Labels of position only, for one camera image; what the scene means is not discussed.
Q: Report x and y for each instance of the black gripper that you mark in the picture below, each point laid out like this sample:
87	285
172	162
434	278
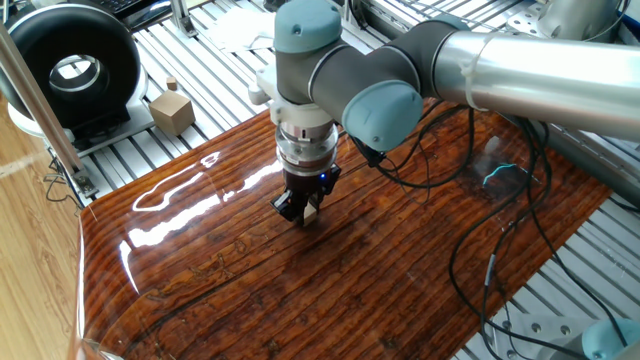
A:
307	182

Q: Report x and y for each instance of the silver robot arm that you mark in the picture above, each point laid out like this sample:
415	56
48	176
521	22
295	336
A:
540	80

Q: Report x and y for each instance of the glossy wood grain mat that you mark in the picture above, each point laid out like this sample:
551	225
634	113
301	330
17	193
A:
300	275

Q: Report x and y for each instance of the large wooden cube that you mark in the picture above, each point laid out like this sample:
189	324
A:
172	114

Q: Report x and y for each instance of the tiny wooden cube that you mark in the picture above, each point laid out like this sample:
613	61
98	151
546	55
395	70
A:
172	83

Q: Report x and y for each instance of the white cloth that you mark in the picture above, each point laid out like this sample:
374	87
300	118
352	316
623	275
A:
240	35

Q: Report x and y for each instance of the dark round metal object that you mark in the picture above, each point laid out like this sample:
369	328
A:
270	4

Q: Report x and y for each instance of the black keyboard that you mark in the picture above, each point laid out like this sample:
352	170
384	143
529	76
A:
120	5

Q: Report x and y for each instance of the white fan base plate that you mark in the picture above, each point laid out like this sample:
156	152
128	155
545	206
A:
135	120

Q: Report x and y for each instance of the short aluminium bracket post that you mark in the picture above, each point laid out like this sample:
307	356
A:
182	20

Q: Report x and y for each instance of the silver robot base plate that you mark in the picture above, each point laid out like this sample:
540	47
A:
535	332

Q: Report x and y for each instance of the aluminium frame post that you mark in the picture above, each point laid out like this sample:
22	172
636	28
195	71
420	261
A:
45	115

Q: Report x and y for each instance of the silver perforated mount plate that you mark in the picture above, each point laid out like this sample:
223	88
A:
525	20

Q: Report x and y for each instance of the black round duct fan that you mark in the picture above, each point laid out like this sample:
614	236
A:
30	55

